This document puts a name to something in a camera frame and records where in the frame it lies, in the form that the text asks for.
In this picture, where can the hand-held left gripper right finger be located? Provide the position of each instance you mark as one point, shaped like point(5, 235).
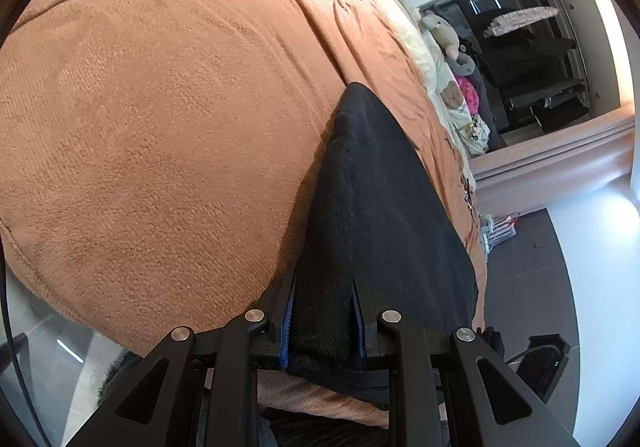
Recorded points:
point(359, 332)

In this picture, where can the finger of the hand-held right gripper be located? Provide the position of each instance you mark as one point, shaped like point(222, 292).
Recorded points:
point(494, 342)

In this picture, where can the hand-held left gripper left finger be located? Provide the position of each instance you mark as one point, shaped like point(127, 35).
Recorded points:
point(286, 342)

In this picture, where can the black pants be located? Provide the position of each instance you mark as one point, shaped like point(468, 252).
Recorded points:
point(380, 207)

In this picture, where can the person's leg in grey pants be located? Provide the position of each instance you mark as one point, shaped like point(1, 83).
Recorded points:
point(325, 434)

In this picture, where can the grey fuzzy rug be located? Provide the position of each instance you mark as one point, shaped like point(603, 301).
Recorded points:
point(117, 377)

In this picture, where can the pink curtain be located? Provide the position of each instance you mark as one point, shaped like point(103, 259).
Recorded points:
point(550, 162)

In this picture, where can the white patterned cloth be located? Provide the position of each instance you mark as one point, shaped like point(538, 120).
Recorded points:
point(475, 134)

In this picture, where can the pink fluffy cloth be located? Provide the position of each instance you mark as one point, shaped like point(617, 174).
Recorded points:
point(470, 94)

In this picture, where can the bear print pillow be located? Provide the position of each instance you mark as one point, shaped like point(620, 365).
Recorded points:
point(452, 94)

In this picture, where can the orange blanket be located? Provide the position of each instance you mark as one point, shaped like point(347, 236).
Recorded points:
point(150, 127)

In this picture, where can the grey plush toy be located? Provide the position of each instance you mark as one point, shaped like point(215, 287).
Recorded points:
point(462, 64)

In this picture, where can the black hanging coat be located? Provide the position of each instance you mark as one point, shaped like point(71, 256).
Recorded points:
point(525, 57)

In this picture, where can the beige plush toy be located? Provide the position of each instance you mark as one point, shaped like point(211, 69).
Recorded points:
point(440, 32)

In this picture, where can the floral hanging garment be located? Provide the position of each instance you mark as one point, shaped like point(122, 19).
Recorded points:
point(525, 19)

